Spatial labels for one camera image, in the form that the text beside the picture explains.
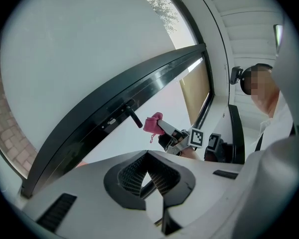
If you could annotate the rectangular ceiling light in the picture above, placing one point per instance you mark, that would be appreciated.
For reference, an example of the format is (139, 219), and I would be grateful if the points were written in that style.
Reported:
(278, 38)

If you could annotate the leafy green tree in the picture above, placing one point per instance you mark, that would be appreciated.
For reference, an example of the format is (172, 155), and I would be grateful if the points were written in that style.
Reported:
(164, 6)

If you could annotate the black framed glass window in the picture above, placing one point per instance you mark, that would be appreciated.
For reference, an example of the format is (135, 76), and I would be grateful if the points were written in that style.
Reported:
(77, 46)

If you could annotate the black chest harness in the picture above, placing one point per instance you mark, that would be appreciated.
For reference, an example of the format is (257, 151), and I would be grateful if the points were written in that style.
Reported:
(259, 141)

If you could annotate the dark window frame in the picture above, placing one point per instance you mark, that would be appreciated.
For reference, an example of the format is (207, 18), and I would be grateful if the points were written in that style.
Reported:
(152, 123)

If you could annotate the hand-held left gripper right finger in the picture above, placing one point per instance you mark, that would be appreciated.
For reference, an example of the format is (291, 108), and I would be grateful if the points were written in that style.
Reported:
(209, 190)

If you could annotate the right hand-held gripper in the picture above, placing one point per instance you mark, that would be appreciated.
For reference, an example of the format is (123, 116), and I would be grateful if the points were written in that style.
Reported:
(196, 138)

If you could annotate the person's head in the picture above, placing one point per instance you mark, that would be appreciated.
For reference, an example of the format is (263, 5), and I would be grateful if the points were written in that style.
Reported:
(261, 88)

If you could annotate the pink cleaning cloth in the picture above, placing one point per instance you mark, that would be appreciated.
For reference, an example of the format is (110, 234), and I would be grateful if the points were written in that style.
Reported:
(153, 124)

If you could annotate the black head-mounted camera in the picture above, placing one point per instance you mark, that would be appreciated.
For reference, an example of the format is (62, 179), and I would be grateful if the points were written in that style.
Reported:
(236, 75)

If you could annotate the white shirt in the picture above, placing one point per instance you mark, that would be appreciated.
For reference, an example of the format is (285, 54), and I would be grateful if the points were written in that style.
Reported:
(276, 123)

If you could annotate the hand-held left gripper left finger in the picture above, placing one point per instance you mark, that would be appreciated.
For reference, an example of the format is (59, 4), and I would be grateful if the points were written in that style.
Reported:
(89, 195)

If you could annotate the person's right forearm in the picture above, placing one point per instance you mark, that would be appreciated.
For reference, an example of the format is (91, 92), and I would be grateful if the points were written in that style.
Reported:
(192, 154)

